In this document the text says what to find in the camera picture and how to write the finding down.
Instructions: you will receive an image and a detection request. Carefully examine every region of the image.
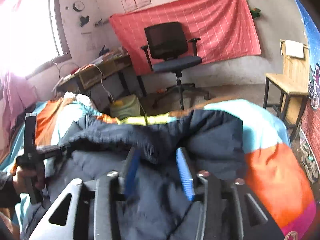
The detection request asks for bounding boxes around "dark navy puffer jacket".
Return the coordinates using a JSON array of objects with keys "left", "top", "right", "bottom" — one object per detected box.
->
[{"left": 21, "top": 110, "right": 246, "bottom": 239}]

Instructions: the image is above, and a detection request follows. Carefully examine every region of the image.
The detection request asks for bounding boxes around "person's left hand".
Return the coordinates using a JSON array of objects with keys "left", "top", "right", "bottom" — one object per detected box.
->
[{"left": 12, "top": 165, "right": 45, "bottom": 194}]

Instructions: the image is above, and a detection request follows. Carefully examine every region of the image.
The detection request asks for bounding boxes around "yellow green plastic container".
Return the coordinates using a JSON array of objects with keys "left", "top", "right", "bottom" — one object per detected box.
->
[{"left": 110, "top": 94, "right": 146, "bottom": 120}]

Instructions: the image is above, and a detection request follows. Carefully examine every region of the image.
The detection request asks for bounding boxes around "pink hanging garment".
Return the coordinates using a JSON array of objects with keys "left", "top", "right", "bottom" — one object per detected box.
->
[{"left": 1, "top": 72, "right": 38, "bottom": 159}]

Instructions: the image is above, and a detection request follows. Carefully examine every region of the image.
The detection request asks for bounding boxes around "colourful striped bed blanket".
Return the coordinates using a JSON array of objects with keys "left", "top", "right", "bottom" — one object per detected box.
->
[{"left": 0, "top": 96, "right": 317, "bottom": 240}]

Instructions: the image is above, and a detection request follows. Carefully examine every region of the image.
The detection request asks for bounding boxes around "wooden desk with shelves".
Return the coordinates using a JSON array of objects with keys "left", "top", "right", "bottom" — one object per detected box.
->
[{"left": 53, "top": 50, "right": 146, "bottom": 110}]

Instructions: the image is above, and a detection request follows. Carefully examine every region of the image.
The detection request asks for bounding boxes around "grey white sneaker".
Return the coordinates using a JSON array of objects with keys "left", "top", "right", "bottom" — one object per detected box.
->
[{"left": 300, "top": 140, "right": 319, "bottom": 184}]

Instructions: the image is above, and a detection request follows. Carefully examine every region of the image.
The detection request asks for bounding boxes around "black office chair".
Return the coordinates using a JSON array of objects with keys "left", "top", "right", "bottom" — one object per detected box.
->
[{"left": 141, "top": 22, "right": 211, "bottom": 109}]

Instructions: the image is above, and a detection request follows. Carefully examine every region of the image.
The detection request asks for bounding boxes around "blue bicycle print curtain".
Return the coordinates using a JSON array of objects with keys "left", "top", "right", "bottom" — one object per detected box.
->
[{"left": 295, "top": 0, "right": 319, "bottom": 181}]

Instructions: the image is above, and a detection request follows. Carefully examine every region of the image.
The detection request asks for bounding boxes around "wooden chair with black legs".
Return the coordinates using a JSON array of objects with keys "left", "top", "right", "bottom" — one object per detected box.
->
[{"left": 263, "top": 40, "right": 310, "bottom": 141}]

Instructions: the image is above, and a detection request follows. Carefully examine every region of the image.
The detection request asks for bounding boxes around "white cable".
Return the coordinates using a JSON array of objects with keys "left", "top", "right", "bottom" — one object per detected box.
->
[{"left": 51, "top": 58, "right": 115, "bottom": 103}]

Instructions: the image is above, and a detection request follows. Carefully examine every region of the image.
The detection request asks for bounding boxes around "black wall hook ornament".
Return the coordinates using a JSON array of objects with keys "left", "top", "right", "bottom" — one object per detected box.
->
[{"left": 80, "top": 16, "right": 90, "bottom": 27}]

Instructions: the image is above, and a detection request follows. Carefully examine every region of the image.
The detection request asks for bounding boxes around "round wall clock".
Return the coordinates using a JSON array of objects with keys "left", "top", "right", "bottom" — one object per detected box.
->
[{"left": 72, "top": 1, "right": 85, "bottom": 12}]

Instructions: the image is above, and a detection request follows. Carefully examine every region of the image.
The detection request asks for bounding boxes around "red checked wall cloth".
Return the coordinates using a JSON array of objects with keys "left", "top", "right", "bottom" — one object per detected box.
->
[{"left": 109, "top": 0, "right": 261, "bottom": 75}]

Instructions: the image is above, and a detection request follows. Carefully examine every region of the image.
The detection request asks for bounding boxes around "green wall ornament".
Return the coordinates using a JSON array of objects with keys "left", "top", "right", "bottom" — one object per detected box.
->
[{"left": 250, "top": 8, "right": 261, "bottom": 18}]

